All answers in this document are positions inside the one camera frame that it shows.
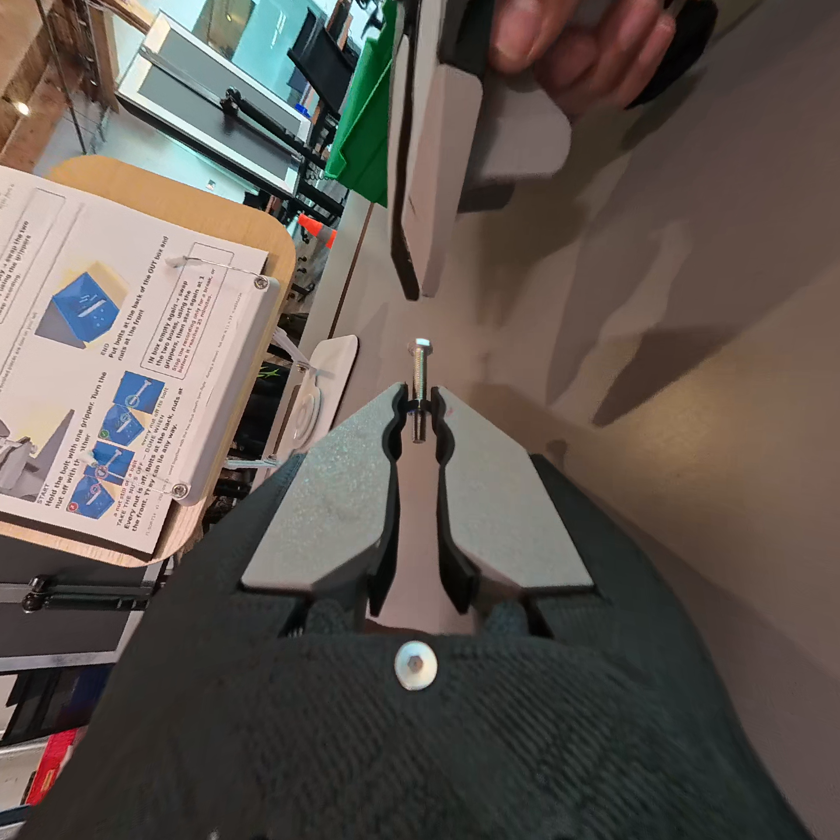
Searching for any orange traffic cone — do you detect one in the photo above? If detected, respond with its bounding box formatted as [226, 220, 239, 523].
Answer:
[297, 212, 339, 249]

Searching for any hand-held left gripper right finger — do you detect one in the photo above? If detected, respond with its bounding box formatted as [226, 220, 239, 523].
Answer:
[432, 385, 596, 616]

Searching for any person's right hand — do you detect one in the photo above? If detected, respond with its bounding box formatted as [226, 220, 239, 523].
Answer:
[489, 0, 678, 122]

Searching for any grey panel white frame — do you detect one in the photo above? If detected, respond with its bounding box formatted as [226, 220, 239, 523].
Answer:
[115, 10, 312, 198]

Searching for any green plastic bin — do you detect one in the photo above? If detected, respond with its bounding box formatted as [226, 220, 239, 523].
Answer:
[325, 0, 398, 207]

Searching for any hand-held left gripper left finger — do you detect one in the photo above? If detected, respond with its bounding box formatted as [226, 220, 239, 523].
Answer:
[240, 382, 409, 616]

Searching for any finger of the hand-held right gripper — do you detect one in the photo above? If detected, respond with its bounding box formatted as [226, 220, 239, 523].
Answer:
[386, 0, 416, 221]
[390, 0, 487, 301]

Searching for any paper instruction sheet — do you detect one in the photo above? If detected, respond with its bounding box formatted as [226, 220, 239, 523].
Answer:
[0, 164, 271, 546]

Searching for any red box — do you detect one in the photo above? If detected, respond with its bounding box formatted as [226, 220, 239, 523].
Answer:
[26, 725, 89, 807]

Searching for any white backing panel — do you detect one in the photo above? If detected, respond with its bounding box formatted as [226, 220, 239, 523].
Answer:
[141, 276, 282, 508]

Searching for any silver hex bolt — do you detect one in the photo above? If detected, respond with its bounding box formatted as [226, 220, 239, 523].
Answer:
[408, 338, 433, 444]

